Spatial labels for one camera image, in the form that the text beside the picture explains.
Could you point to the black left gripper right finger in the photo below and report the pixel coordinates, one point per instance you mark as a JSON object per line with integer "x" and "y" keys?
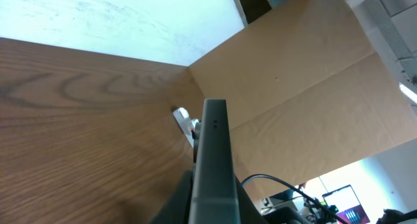
{"x": 247, "y": 210}

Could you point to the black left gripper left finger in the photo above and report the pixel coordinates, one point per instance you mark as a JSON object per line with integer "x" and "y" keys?
{"x": 177, "y": 209}

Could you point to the white power strip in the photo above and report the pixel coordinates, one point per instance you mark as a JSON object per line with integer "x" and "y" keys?
{"x": 186, "y": 123}

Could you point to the laptop computer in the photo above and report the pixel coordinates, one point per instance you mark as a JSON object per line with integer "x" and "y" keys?
{"x": 348, "y": 206}

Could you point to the brown cardboard panel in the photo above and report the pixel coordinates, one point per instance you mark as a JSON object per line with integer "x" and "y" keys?
{"x": 306, "y": 93}

